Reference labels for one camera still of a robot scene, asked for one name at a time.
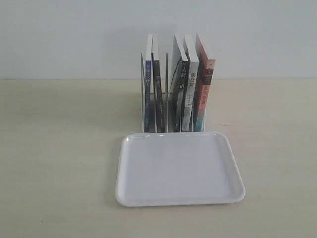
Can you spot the black white spine book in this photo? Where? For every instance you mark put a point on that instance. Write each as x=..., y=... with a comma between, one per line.
x=179, y=70

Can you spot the red teal spine book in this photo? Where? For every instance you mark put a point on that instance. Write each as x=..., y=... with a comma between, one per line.
x=203, y=81

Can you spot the white plastic tray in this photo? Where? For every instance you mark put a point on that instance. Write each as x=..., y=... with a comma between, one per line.
x=178, y=168

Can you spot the dark blue spine book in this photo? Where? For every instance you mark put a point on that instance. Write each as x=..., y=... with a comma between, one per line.
x=148, y=68

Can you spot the black brown spine book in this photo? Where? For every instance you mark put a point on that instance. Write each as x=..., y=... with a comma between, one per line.
x=157, y=86

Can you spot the grey white spine book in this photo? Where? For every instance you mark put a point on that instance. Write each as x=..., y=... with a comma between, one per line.
x=189, y=47

